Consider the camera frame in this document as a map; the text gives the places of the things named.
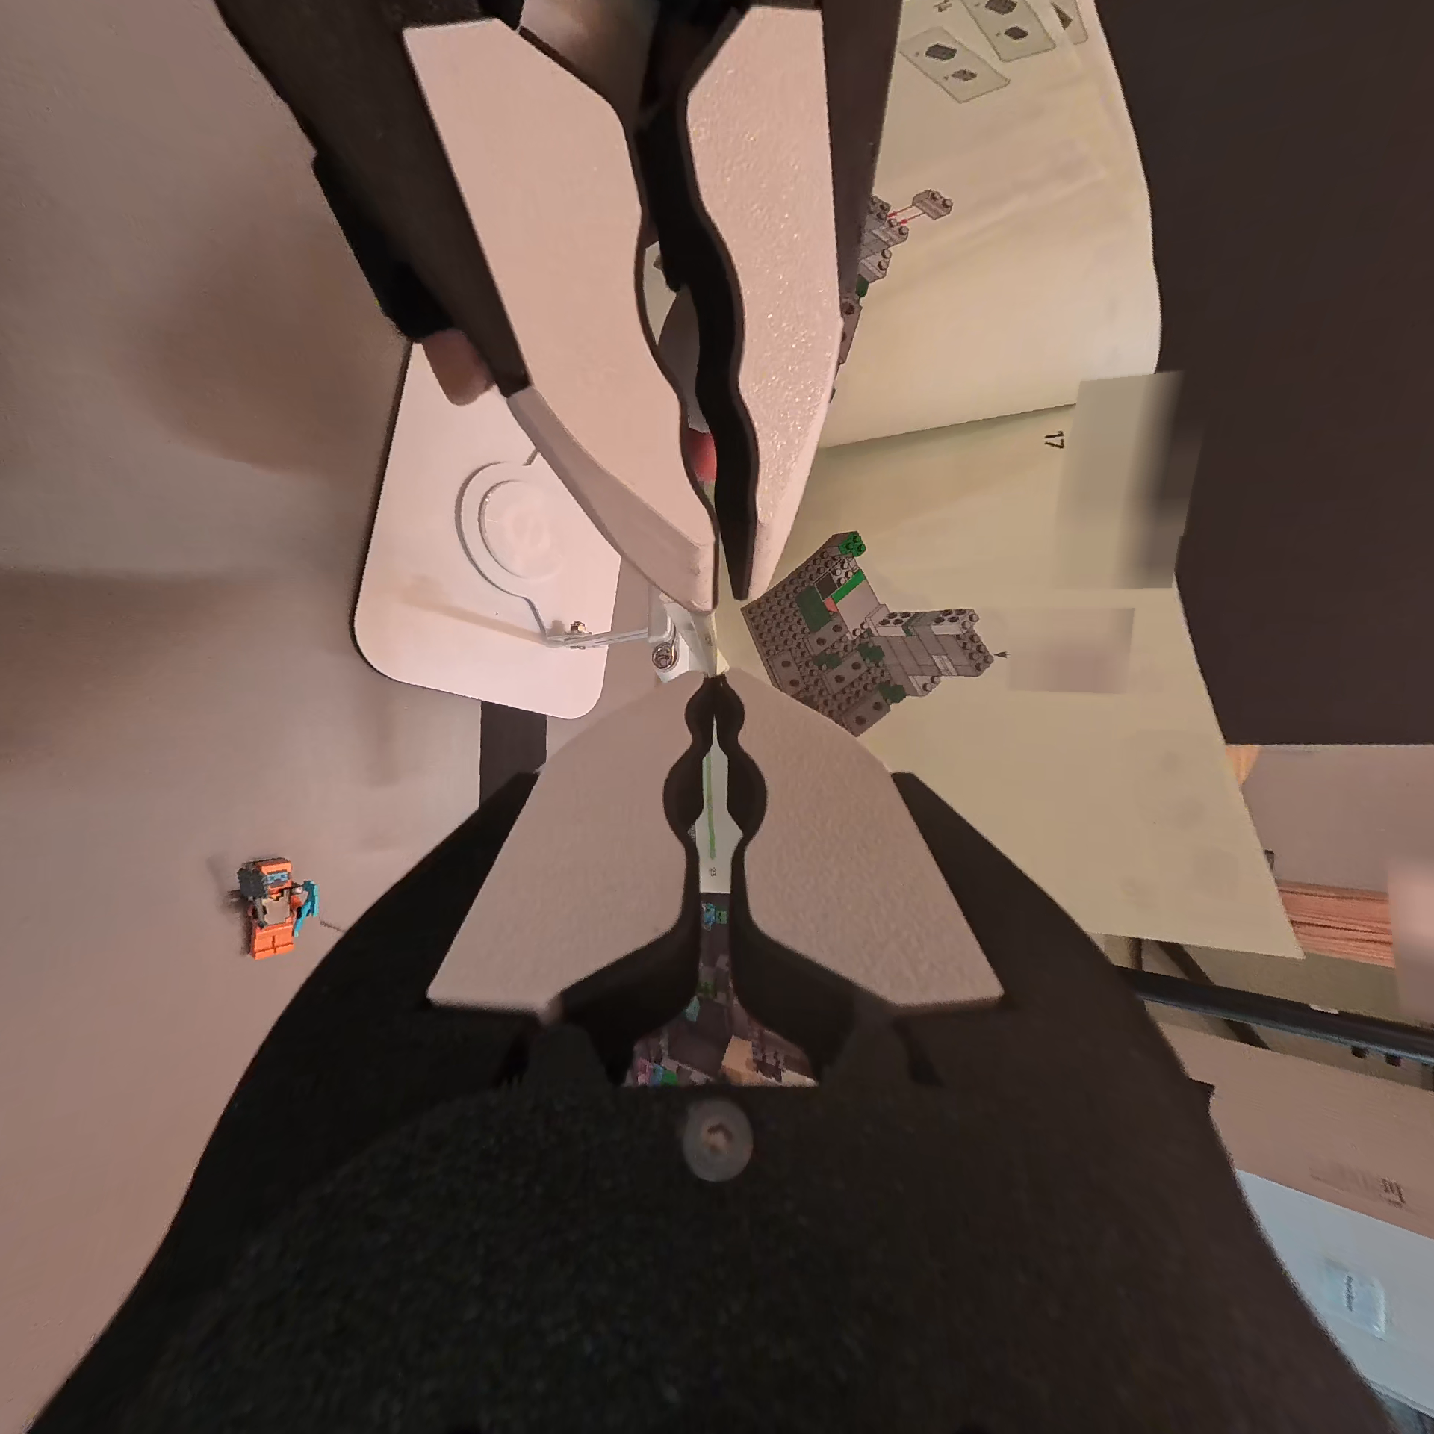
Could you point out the black rod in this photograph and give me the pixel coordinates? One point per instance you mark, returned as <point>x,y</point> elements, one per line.
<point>1287,1015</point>

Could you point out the green toy set box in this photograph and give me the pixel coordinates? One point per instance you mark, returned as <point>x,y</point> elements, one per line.
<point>717,1054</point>

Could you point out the building instruction booklet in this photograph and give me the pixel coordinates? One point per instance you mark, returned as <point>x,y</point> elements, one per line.
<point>953,470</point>

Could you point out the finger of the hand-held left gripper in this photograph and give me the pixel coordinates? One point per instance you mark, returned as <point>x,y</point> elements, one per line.
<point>784,225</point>
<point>538,202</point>

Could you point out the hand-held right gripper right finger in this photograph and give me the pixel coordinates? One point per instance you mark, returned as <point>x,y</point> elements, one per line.
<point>862,885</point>

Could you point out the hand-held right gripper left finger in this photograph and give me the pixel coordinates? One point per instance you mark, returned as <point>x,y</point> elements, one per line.
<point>560,885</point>

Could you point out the person's left hand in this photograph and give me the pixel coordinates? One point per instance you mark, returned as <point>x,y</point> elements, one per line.
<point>459,370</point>

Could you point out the white wooden book stand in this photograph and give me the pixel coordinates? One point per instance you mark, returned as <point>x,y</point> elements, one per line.
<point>447,605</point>

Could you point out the dark panel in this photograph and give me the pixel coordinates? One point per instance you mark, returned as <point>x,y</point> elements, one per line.
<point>1287,337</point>

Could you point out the orange brick figure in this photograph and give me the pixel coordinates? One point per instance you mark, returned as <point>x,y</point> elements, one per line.
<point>275,930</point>

